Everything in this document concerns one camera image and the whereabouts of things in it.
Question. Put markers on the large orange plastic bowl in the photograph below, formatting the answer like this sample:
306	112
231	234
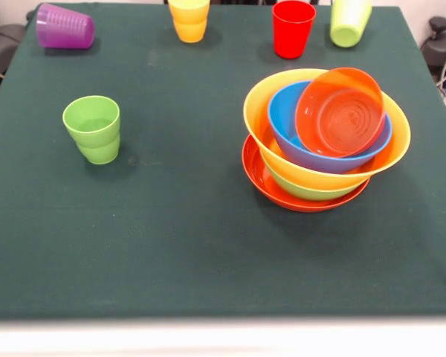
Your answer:
256	119

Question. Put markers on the blue plastic bowl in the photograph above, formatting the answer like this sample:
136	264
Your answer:
282	111

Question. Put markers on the green plastic bowl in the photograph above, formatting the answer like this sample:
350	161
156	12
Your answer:
312	193

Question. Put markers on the small red plastic bowl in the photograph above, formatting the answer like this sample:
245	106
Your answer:
342	115

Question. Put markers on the lime green plastic cup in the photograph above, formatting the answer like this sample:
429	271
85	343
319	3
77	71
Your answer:
349	26

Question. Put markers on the purple plastic cup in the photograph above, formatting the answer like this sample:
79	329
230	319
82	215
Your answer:
65	28

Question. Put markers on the wide red plastic bowl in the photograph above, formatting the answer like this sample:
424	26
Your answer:
256	178

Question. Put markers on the dark green tablecloth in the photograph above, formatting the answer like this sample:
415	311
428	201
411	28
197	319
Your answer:
171	260

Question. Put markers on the yellow plastic cup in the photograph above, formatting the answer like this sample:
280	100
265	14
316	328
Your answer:
189	22

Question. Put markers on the red plastic cup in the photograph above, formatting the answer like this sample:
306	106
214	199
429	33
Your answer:
291	29

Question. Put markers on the black rounded stand foot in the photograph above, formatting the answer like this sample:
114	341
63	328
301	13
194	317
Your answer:
440	41
3	48

